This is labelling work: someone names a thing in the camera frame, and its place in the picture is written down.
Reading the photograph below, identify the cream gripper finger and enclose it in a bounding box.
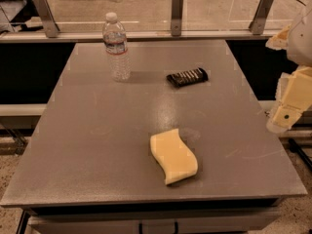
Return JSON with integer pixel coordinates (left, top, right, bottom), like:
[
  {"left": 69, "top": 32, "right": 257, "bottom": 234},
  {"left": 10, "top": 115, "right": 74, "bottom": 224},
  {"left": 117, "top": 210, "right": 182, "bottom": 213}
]
[
  {"left": 266, "top": 65, "right": 312, "bottom": 134},
  {"left": 265, "top": 25, "right": 291, "bottom": 51}
]

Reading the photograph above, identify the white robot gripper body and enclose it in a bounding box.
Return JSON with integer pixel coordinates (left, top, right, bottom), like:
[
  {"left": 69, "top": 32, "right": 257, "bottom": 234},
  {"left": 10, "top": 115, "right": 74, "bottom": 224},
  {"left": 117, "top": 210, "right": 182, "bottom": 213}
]
[{"left": 287, "top": 1, "right": 312, "bottom": 66}]

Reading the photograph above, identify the yellow wavy sponge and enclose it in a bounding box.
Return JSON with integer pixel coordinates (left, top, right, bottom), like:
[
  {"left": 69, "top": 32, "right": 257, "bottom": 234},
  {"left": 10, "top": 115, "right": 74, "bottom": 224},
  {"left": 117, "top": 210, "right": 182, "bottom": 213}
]
[{"left": 150, "top": 129, "right": 198, "bottom": 185}]

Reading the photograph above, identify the grey table cabinet base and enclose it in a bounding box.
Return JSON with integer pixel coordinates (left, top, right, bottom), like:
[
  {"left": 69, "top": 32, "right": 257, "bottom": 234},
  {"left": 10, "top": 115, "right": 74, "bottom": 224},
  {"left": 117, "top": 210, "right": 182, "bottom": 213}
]
[{"left": 16, "top": 198, "right": 280, "bottom": 234}]

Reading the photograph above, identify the clear plastic water bottle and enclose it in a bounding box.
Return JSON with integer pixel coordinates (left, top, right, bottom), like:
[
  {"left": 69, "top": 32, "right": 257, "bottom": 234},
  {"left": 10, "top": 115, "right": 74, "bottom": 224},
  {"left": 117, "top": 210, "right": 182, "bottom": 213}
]
[{"left": 102, "top": 12, "right": 131, "bottom": 81}]

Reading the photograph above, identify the right metal bracket post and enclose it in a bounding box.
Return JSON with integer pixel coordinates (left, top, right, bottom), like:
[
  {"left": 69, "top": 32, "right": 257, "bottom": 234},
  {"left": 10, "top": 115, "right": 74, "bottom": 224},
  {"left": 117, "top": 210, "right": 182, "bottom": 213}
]
[{"left": 249, "top": 0, "right": 274, "bottom": 35}]

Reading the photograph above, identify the metal bracket post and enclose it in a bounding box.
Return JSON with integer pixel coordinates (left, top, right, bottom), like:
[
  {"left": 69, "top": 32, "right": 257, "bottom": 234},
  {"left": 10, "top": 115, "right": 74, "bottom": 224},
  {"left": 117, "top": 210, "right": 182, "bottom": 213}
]
[
  {"left": 32, "top": 0, "right": 59, "bottom": 38},
  {"left": 171, "top": 0, "right": 183, "bottom": 37},
  {"left": 249, "top": 0, "right": 274, "bottom": 35}
]

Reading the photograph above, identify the middle metal bracket post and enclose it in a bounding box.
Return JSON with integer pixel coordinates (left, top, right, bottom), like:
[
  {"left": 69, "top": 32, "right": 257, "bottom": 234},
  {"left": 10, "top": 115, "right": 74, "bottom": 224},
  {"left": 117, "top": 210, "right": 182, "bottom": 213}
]
[{"left": 171, "top": 0, "right": 183, "bottom": 37}]

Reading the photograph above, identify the left metal bracket post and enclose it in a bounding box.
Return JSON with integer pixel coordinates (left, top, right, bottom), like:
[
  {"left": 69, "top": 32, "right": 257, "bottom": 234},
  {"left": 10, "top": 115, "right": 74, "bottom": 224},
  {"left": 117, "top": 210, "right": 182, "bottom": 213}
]
[{"left": 32, "top": 0, "right": 59, "bottom": 38}]

